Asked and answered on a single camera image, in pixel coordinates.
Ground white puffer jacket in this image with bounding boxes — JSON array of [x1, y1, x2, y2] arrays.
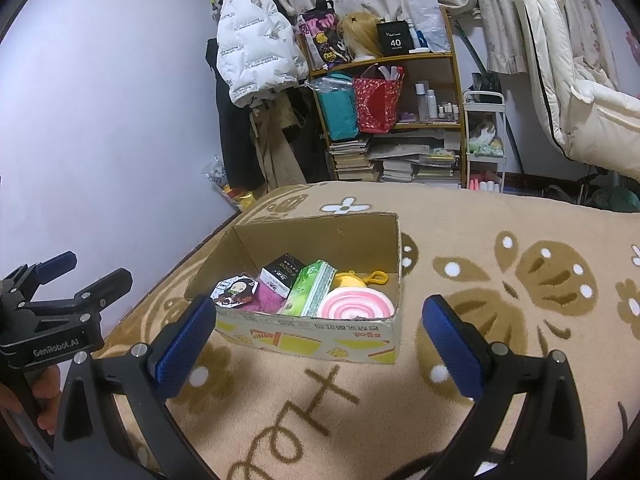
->
[[216, 0, 311, 108]]

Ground pink plush keychain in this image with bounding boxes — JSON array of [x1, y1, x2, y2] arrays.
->
[[246, 280, 290, 315]]

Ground white green plush toy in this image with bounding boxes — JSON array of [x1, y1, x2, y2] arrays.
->
[[467, 121, 503, 156]]

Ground yellow plush toy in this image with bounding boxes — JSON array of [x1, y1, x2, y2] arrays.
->
[[331, 269, 390, 292]]

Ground person's left hand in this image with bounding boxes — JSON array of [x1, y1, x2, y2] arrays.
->
[[0, 364, 67, 436]]

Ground black coat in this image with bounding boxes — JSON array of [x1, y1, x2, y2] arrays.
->
[[206, 0, 273, 191]]

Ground black garment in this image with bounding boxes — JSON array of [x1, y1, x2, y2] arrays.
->
[[280, 85, 333, 183]]

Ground row of cosmetic bottles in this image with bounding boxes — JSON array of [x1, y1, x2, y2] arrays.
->
[[415, 80, 461, 123]]

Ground dark folded cloth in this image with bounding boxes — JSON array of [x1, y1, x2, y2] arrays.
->
[[470, 72, 501, 92]]

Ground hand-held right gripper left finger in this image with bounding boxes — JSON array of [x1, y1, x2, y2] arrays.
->
[[51, 294, 218, 480]]

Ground floral curtain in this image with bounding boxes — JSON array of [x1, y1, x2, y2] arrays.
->
[[270, 0, 533, 76]]

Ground stack of books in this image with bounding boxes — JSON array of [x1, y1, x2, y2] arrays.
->
[[327, 135, 463, 188]]

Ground teal bag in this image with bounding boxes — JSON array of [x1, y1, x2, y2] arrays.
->
[[314, 72, 360, 142]]

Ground pink swirl squishy roll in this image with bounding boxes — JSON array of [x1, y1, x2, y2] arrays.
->
[[315, 286, 396, 321]]

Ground white cart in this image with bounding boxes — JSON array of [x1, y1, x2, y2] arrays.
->
[[462, 90, 508, 193]]

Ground wooden shelf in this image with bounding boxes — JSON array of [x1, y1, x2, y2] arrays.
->
[[305, 7, 468, 188]]

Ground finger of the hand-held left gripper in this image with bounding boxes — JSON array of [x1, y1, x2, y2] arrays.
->
[[22, 267, 133, 323], [0, 251, 79, 306]]

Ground printed cardboard box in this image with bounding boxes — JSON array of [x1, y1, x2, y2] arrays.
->
[[184, 211, 403, 366]]

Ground black cosmetics box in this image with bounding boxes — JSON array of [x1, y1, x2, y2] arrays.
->
[[376, 21, 415, 57]]

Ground dark hexagonal box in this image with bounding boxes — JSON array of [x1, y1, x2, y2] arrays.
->
[[212, 272, 261, 307]]

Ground beige trousers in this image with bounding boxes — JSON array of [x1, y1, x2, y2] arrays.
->
[[248, 100, 308, 193]]

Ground green tissue pack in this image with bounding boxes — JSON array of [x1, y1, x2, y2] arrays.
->
[[280, 260, 337, 319]]

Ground plastic bag of toys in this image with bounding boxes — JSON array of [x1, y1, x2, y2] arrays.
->
[[202, 157, 261, 211]]

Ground purple printed pouch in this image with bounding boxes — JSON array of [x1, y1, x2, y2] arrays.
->
[[297, 12, 351, 73]]

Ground clear plastic bag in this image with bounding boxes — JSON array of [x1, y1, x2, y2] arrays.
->
[[404, 0, 451, 55]]

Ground green bag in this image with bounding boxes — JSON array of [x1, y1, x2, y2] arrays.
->
[[592, 185, 635, 213]]

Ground blond wig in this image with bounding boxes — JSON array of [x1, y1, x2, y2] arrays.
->
[[337, 11, 383, 63]]

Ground red gift bag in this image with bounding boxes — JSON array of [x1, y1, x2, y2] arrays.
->
[[352, 65, 405, 135]]

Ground small black box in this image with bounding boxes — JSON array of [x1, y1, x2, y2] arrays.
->
[[259, 253, 307, 298]]

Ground pink and white bottles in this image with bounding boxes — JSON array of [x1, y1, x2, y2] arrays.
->
[[467, 172, 502, 193]]

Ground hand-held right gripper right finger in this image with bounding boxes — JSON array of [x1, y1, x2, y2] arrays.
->
[[421, 294, 588, 480]]

